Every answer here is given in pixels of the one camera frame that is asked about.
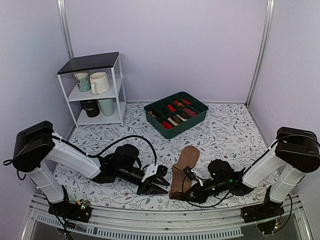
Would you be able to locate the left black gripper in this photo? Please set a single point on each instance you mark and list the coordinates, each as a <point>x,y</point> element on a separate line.
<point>148,189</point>

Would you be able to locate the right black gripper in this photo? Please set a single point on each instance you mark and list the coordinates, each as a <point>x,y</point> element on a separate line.
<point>198,193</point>

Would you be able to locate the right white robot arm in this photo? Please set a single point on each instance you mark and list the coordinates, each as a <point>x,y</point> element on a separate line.
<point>296,149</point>

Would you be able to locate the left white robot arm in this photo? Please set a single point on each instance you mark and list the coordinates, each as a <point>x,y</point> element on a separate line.
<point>38,143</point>

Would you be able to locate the red rolled sock front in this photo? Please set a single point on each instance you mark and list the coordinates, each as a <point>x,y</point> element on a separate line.
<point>166,125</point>

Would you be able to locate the red rolled sock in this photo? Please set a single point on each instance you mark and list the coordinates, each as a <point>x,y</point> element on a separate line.
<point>171,108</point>
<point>166,125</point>

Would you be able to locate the beige sock in box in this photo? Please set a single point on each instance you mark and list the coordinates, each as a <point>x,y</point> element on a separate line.
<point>174,123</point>

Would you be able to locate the green divided sock box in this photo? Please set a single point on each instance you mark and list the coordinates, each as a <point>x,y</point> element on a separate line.
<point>157,111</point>

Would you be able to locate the floral table mat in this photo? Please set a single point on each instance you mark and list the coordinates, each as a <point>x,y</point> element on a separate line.
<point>227,133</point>

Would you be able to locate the dark brown sock in box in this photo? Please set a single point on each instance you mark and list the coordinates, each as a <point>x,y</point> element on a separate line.
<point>184,115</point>

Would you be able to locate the red rolled sock middle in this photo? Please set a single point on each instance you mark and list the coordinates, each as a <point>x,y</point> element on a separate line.
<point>171,108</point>

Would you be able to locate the maroon sock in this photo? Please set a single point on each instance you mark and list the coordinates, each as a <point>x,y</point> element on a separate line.
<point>189,112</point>

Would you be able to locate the orange striped sock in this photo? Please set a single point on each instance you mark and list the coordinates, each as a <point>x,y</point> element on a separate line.
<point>179,104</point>

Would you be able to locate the red sock back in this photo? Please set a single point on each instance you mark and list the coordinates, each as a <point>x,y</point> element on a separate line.
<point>185,101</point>

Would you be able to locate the mint green mug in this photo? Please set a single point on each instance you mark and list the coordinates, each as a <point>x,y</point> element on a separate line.
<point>107,106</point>

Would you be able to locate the black mug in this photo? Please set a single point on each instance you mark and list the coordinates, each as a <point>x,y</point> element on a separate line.
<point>91,107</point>

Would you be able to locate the white shelf black top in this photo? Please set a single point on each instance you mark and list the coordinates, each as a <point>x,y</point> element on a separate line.
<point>104,62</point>

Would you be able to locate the white ceramic mug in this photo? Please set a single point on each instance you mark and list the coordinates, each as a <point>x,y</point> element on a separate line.
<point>99,83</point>

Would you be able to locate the teal patterned mug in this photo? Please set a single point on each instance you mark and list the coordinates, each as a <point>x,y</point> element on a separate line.
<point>82,80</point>

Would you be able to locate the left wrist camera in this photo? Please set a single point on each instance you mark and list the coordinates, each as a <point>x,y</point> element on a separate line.
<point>153,169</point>

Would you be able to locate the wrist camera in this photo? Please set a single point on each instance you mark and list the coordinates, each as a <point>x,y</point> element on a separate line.
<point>190,173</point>
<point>153,169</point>

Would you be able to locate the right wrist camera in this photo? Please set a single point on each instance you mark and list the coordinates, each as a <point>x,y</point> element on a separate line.
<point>190,173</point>

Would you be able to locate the aluminium front rail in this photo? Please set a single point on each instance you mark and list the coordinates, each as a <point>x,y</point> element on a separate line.
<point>208,224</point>

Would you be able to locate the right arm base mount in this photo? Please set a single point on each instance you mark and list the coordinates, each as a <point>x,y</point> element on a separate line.
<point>265,210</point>

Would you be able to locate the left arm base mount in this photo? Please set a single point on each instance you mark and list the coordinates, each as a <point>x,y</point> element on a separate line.
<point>78,211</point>

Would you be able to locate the right corner metal post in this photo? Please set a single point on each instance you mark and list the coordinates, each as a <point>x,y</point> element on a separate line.
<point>261,53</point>

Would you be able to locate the corner metal post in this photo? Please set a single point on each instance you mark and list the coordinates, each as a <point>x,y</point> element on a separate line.
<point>261,53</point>
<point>65,28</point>

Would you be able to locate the left corner metal post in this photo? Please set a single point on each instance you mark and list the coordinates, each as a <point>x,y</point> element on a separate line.
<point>65,28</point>

